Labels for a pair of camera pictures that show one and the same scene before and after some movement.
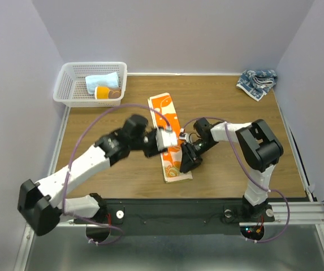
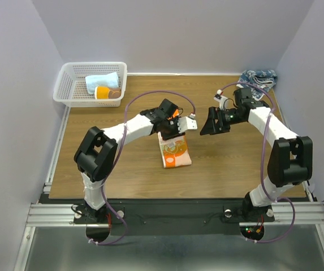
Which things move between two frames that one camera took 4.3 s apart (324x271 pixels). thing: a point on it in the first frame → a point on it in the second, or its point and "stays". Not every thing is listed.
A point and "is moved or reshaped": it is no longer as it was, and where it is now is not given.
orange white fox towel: (165, 116) is moved or reshaped
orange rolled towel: (102, 92) stays
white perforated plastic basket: (70, 88) stays
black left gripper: (154, 148) → (175, 134)
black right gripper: (189, 158) → (212, 127)
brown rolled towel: (115, 94) stays
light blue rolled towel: (109, 79) stays
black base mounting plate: (132, 217) stays
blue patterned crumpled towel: (256, 83) stays
